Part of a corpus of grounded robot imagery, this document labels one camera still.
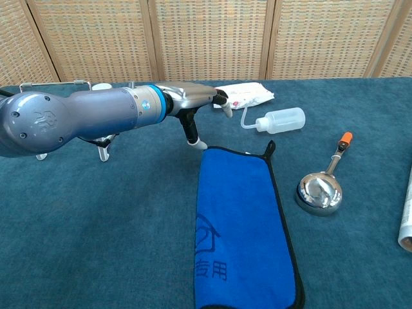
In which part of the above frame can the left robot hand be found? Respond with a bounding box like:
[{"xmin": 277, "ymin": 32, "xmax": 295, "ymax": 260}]
[{"xmin": 164, "ymin": 82, "xmax": 233, "ymax": 151}]

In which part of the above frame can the blue table cover cloth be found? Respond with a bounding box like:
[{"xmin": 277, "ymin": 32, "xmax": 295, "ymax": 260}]
[{"xmin": 0, "ymin": 76, "xmax": 412, "ymax": 309}]

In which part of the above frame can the steel ladle orange handle tip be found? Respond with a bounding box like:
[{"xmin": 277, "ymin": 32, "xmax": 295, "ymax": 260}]
[{"xmin": 295, "ymin": 131, "xmax": 354, "ymax": 217}]

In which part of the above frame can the wire metal stand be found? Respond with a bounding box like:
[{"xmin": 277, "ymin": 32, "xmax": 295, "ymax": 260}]
[{"xmin": 19, "ymin": 80, "xmax": 118, "ymax": 162}]

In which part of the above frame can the translucent plastic wash bottle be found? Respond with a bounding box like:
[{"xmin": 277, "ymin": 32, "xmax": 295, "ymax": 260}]
[{"xmin": 240, "ymin": 104, "xmax": 306, "ymax": 135}]

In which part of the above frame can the grey and blue microfibre cloth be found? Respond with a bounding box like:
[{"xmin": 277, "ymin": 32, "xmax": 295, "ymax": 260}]
[{"xmin": 192, "ymin": 140, "xmax": 306, "ymax": 309}]

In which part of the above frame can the white pink printed tissue pack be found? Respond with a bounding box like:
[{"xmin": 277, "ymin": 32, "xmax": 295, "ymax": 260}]
[{"xmin": 212, "ymin": 82, "xmax": 276, "ymax": 110}]

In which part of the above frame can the woven wooden screen panel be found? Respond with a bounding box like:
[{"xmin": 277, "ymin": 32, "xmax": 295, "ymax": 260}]
[
  {"xmin": 0, "ymin": 0, "xmax": 61, "ymax": 88},
  {"xmin": 148, "ymin": 0, "xmax": 276, "ymax": 81},
  {"xmin": 266, "ymin": 0, "xmax": 403, "ymax": 80},
  {"xmin": 26, "ymin": 0, "xmax": 159, "ymax": 84},
  {"xmin": 375, "ymin": 0, "xmax": 412, "ymax": 79}
]

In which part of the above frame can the rolled printed paper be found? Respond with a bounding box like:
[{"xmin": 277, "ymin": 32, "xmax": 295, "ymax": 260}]
[{"xmin": 395, "ymin": 167, "xmax": 412, "ymax": 254}]

